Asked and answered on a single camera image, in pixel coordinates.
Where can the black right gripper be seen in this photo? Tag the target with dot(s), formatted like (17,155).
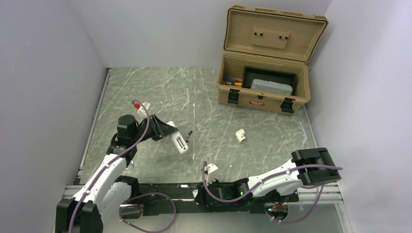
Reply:
(199,198)

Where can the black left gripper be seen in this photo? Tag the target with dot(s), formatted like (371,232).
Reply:
(160,129)

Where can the white remote control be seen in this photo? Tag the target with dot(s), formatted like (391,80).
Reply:
(179,142)

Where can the white pipe elbow fitting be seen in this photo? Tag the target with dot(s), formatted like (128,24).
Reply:
(240,135)

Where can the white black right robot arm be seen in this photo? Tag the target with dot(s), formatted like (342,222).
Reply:
(306,168)

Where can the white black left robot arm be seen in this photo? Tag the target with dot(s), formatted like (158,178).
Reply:
(89,209)

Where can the screwdrivers in toolbox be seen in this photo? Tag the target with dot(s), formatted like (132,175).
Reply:
(232,81)

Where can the black toolbox tray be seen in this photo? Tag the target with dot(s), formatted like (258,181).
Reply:
(251,73)

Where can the grey plastic case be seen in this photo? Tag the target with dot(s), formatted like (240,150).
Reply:
(269,86)

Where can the tan plastic toolbox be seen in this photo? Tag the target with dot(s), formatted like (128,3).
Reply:
(270,39)

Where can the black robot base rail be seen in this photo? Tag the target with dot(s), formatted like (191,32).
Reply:
(167,198)

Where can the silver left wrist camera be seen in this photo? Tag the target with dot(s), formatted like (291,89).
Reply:
(141,112)

